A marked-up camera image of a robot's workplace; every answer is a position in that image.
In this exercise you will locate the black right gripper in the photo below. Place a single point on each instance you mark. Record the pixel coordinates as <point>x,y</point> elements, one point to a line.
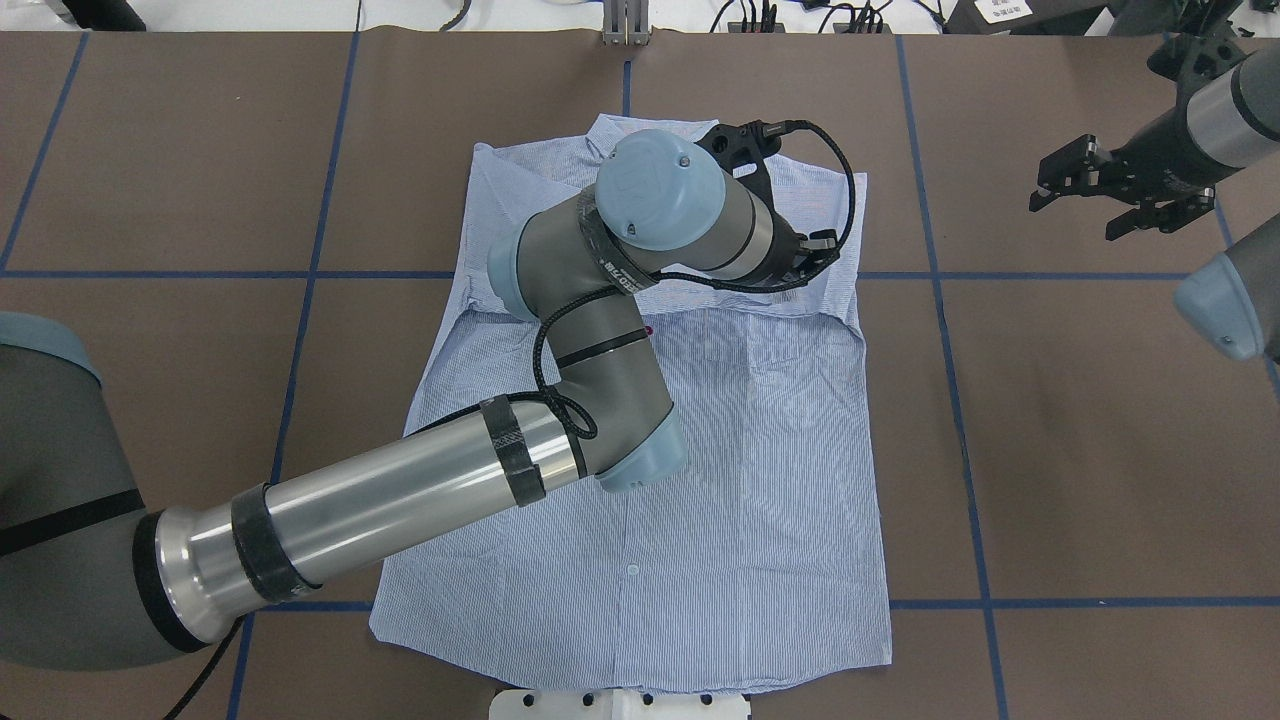
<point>1158,152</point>

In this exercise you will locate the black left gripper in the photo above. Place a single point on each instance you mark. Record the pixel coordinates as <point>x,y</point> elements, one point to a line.
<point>789,246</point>

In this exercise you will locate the blue striped button shirt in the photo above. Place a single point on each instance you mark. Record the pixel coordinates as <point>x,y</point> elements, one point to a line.
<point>758,567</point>

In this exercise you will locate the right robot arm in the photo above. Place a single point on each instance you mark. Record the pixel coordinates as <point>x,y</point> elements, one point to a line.
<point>1220,134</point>

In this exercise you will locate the black power strip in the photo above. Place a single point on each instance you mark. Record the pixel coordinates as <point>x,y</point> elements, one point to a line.
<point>816,17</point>

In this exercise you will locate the grey metal bracket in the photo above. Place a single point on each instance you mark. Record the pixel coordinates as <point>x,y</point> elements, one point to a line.
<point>626,23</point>

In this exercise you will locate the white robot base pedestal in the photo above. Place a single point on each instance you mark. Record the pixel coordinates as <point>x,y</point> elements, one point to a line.
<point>617,704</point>

